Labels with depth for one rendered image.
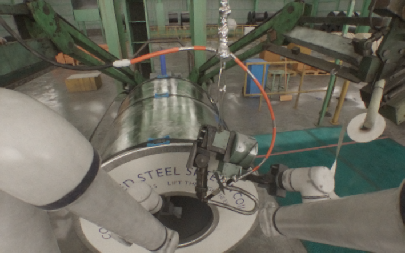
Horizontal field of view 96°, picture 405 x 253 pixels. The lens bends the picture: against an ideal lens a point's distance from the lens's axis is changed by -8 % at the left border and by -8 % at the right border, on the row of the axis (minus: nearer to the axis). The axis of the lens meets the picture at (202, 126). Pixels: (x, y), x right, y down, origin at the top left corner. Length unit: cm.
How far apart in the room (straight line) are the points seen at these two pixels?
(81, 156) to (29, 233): 23
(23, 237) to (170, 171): 70
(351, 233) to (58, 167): 42
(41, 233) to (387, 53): 129
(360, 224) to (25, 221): 55
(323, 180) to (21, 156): 72
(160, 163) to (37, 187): 76
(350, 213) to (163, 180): 87
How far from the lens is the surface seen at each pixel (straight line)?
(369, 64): 113
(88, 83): 709
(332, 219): 42
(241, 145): 84
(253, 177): 94
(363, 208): 37
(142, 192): 79
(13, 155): 29
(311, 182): 73
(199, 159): 83
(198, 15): 545
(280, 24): 152
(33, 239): 51
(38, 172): 30
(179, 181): 110
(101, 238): 151
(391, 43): 116
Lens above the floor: 189
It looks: 29 degrees down
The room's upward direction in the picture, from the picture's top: 1 degrees counter-clockwise
